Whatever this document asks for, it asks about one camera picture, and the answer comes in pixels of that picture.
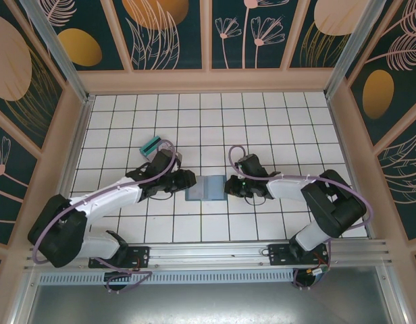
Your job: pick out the teal card holder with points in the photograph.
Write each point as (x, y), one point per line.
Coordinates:
(214, 189)

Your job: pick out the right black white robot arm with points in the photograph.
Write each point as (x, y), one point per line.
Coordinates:
(285, 189)

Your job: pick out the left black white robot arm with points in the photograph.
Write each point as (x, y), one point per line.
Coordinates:
(106, 199)

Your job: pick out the small electronics board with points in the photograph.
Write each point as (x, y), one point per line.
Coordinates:
(317, 272)

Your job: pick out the aluminium mounting rail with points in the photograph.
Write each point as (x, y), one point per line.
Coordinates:
(208, 253)

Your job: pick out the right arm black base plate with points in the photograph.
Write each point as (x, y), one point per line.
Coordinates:
(279, 254)

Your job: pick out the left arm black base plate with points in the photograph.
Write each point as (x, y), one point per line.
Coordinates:
(142, 254)

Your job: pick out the aluminium corner post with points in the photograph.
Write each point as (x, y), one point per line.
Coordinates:
(60, 54)
(355, 47)

